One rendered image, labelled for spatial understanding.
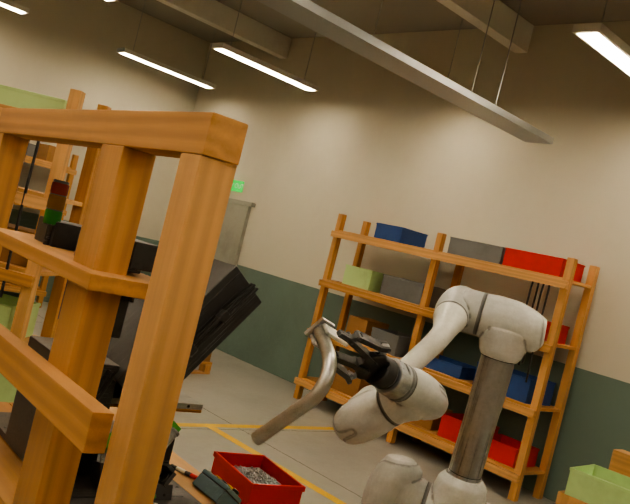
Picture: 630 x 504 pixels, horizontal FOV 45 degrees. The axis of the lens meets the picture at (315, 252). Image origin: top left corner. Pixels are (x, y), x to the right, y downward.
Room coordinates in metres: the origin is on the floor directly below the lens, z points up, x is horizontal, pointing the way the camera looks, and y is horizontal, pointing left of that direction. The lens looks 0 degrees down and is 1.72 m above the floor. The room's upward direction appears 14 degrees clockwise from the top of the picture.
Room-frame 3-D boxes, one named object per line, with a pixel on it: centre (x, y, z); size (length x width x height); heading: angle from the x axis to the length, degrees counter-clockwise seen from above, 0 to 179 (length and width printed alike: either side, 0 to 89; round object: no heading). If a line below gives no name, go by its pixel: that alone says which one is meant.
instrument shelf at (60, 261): (2.20, 0.67, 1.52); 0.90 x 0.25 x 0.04; 39
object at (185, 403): (2.48, 0.44, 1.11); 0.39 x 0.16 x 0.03; 129
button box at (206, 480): (2.40, 0.12, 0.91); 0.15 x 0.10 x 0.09; 39
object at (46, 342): (2.36, 0.64, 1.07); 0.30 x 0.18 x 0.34; 39
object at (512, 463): (7.97, -1.36, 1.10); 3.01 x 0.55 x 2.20; 43
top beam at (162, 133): (2.17, 0.70, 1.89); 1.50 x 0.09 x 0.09; 39
